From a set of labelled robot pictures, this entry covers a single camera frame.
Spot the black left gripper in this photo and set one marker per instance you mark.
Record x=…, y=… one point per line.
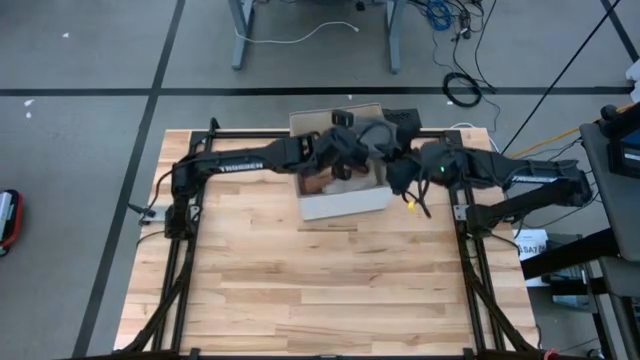
x=340, y=147

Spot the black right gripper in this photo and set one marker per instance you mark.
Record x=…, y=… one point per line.
x=402, y=175

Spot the terracotta pink towel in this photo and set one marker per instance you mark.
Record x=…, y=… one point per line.
x=315, y=182

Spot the dark grey towel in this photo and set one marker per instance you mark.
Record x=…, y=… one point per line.
x=375, y=135

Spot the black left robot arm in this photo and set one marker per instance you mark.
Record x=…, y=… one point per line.
x=240, y=165

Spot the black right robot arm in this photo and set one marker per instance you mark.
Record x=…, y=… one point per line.
x=530, y=175

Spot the beige fabric storage box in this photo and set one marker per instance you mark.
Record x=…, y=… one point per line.
x=345, y=207

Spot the black perforated mat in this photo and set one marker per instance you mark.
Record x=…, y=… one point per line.
x=400, y=117

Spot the grey desk leg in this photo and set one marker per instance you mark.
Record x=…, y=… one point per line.
x=241, y=35
x=395, y=35

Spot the white printed paper sheet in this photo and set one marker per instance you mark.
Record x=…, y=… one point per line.
x=530, y=245

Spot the thin black pole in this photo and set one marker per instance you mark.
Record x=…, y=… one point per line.
x=559, y=80

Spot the black equipment cart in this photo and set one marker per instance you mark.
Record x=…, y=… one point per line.
x=605, y=200

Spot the blue plastic bin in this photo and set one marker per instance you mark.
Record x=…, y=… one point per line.
x=570, y=302

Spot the black device with blue screen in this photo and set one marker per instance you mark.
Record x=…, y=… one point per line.
x=620, y=150

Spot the white crumpled object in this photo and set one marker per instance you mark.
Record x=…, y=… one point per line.
x=635, y=80

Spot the red black case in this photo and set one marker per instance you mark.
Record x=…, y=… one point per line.
x=17, y=225

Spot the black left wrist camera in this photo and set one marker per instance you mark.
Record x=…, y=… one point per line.
x=342, y=118

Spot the black aluminium table frame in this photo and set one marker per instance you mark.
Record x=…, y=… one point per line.
x=250, y=134

